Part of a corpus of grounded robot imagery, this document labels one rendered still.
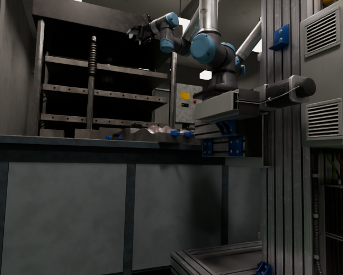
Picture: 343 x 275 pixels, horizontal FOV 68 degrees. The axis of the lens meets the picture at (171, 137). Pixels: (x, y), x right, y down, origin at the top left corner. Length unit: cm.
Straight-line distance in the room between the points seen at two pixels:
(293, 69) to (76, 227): 128
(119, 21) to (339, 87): 196
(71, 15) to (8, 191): 154
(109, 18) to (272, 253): 214
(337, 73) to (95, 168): 117
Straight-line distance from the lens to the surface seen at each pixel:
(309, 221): 108
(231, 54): 130
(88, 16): 248
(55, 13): 247
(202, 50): 117
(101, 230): 152
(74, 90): 234
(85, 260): 156
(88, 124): 225
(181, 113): 259
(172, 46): 140
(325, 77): 100
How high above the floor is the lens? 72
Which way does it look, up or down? 4 degrees up
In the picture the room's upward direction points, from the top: 1 degrees clockwise
